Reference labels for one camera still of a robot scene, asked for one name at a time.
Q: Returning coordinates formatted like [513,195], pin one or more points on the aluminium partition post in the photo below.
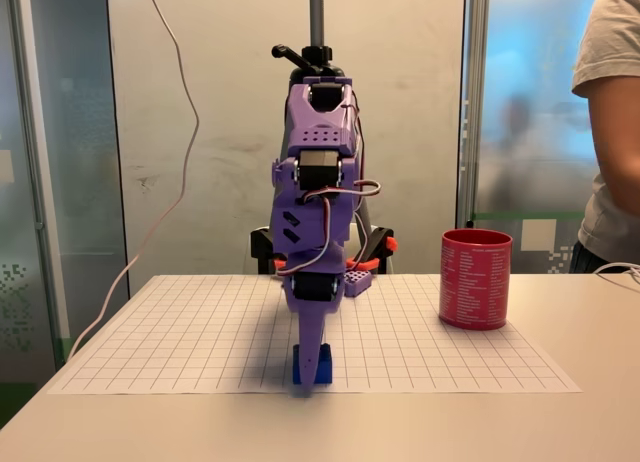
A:
[35,182]
[472,107]

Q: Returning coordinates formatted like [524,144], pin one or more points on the black clamp with orange pads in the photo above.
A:
[382,247]
[262,247]

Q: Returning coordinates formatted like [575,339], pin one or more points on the red cup with white print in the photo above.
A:
[475,282]

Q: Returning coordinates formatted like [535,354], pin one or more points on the grey and black tripod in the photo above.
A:
[316,12]

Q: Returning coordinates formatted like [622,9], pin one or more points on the blue toy brick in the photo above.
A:
[325,367]

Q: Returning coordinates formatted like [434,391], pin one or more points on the white grid paper sheet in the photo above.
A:
[175,342]

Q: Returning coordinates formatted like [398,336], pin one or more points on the purple robot arm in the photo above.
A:
[320,137]

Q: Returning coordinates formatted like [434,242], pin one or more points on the purple gripper with servo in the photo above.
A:
[314,288]

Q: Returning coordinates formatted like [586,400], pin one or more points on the person's dark trousers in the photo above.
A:
[590,262]

